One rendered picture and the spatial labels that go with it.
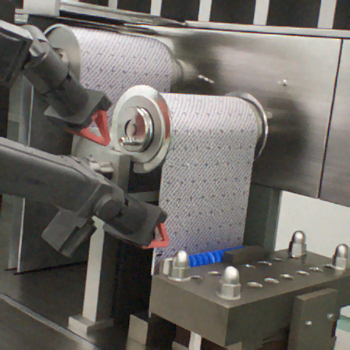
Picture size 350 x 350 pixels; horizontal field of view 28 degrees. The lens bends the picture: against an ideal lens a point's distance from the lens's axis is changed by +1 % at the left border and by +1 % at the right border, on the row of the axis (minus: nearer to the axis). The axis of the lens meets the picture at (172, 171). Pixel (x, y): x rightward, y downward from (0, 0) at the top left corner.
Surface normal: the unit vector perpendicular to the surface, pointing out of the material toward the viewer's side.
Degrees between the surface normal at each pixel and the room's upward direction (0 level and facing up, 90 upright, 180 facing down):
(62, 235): 75
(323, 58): 90
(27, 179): 114
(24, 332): 0
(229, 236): 90
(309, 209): 90
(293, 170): 90
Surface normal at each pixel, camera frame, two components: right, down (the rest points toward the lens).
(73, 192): 0.71, 0.52
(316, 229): -0.69, 0.04
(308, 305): 0.71, 0.19
